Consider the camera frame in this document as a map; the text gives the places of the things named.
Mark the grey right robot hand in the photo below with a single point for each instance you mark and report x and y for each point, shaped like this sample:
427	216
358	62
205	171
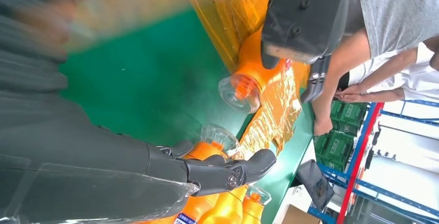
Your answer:
85	160

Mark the green plastic crate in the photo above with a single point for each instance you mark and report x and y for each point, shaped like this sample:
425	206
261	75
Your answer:
350	114
334	150

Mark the blue and red shelving rack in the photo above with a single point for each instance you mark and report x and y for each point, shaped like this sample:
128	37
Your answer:
358	154

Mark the person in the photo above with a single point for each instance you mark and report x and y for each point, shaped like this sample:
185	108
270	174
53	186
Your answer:
418	78
397	10

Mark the black tablet with stand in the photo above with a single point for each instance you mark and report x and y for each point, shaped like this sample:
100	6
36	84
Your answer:
315	184

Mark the yellow plastic sheet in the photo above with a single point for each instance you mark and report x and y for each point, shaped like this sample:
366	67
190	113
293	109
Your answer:
219	10

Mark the white table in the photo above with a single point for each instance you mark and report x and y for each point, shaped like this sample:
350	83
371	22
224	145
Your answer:
291	198

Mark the brown cardboard box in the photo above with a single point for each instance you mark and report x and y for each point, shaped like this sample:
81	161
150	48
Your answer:
300	217

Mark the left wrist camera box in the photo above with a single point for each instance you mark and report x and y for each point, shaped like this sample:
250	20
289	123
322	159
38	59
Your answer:
305	16

